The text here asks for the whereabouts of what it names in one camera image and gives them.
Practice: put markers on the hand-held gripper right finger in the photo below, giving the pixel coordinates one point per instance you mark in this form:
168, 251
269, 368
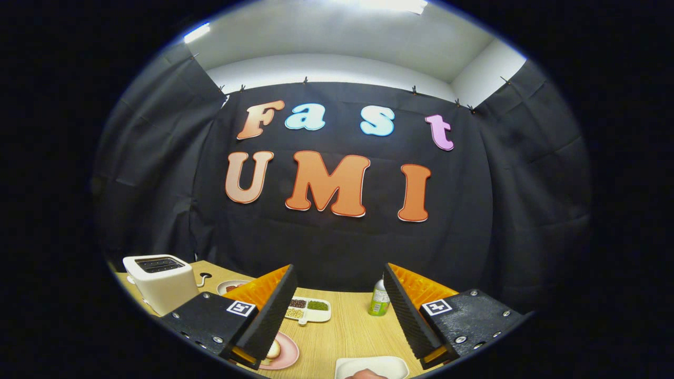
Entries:
408, 316

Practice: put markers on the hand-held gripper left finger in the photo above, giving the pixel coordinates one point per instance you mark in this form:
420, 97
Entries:
271, 316

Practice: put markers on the brown-crust bread slice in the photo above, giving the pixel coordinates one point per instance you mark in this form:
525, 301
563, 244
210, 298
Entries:
273, 350

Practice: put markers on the silver bottle green label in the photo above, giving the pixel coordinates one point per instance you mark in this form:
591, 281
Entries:
378, 301

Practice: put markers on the pink round plate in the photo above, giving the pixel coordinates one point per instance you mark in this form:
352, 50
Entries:
288, 350

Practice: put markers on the white divided bean dish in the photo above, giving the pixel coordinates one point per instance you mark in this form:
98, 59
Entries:
316, 315

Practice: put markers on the white round meat plate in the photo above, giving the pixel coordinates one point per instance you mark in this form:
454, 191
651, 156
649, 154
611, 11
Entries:
223, 288

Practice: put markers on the white oval plate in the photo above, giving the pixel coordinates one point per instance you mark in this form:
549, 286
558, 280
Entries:
374, 364

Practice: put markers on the black backdrop cloth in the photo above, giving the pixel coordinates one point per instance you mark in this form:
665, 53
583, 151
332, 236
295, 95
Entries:
326, 247

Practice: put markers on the white toaster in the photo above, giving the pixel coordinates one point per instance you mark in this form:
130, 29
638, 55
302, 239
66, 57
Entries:
163, 289

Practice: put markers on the ceiling light panel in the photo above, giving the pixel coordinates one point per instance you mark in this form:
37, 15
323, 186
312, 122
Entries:
389, 5
196, 32

